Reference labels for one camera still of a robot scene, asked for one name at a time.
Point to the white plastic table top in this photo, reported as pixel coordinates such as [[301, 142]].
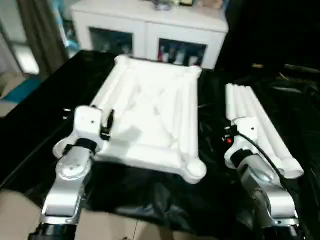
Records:
[[150, 112]]

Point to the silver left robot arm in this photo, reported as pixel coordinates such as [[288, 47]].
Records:
[[67, 172]]

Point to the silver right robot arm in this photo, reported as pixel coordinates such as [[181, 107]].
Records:
[[262, 175]]

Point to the black work mat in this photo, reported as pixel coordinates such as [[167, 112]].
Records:
[[150, 200]]

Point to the white red mug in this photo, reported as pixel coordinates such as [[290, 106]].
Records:
[[193, 60]]

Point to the teal floor mat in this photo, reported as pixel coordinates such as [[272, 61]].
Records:
[[20, 90]]

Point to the light blue packaged box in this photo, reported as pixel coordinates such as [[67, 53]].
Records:
[[62, 32]]

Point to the white glass-door cabinet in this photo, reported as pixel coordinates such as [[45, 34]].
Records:
[[150, 27]]

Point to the grey curtain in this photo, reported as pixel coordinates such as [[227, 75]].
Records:
[[42, 32]]

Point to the black fabric bag yellow label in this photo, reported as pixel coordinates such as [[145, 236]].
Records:
[[275, 30]]

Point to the blue white ceramic ornament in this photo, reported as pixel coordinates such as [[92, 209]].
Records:
[[163, 4]]

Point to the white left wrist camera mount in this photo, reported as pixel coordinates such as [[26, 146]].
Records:
[[87, 122]]

